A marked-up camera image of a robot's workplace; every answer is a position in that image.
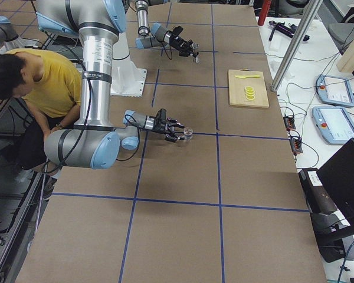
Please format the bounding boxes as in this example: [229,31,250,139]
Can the black tool with purple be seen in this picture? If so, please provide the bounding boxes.
[268,21,297,41]

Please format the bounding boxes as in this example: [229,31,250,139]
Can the person in yellow shirt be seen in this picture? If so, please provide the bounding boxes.
[0,48,81,200]

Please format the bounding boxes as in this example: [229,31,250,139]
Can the yellow lemon slices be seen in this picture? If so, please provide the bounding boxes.
[244,85,255,101]

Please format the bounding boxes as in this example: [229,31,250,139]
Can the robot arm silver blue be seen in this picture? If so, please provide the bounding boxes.
[134,0,199,63]
[37,1,184,169]

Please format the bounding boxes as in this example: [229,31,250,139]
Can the red cylinder bottle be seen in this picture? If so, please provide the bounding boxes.
[257,0,272,26]

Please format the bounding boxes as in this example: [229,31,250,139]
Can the grey office chair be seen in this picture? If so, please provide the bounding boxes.
[327,4,354,54]

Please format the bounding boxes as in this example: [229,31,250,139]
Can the yellow plastic knife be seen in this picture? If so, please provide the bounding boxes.
[234,74,261,79]

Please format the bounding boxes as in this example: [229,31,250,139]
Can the upper blue teach pendant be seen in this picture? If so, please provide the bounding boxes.
[316,74,354,108]

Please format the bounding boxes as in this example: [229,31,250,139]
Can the clear glass shaker cup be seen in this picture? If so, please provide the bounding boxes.
[183,127,194,140]

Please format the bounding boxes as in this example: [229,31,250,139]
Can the blue teach pendant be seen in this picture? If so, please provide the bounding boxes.
[316,74,354,108]
[312,106,354,145]

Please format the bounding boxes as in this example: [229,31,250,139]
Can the lower blue teach pendant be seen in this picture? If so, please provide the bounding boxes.
[312,106,354,145]

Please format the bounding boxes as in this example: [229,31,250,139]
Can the aluminium frame post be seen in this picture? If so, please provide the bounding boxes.
[271,0,323,92]

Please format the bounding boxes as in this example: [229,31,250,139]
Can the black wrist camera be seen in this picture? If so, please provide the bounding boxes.
[156,108,167,120]
[172,26,183,37]

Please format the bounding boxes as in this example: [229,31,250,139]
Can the wooden cutting board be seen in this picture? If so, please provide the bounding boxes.
[228,70,269,108]

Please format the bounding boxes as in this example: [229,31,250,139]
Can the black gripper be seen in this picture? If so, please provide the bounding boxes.
[152,117,185,142]
[169,34,199,58]

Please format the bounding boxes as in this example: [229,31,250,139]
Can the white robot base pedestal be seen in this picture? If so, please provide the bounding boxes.
[110,33,147,97]

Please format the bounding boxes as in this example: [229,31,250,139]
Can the black desktop box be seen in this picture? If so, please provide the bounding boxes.
[299,168,337,215]

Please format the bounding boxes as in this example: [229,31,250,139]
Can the black computer monitor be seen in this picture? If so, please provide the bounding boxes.
[317,139,354,225]

